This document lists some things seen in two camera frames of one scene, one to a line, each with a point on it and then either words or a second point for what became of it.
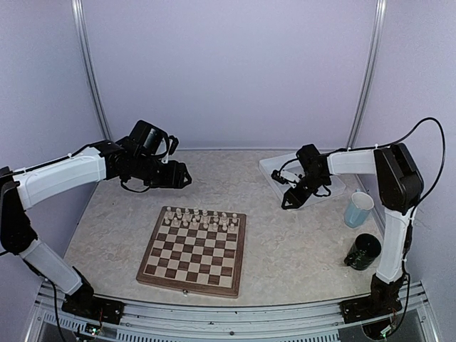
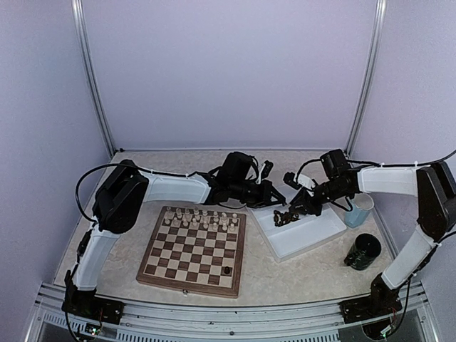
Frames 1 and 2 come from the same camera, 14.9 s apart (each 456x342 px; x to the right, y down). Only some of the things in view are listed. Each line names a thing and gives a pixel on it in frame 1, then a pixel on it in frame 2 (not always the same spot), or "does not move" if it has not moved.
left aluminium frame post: (80, 35) does not move
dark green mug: (366, 248) does not move
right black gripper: (298, 199) → (312, 207)
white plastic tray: (268, 166) → (298, 236)
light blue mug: (358, 208) does not move
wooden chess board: (195, 250) does not move
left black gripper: (174, 177) → (265, 197)
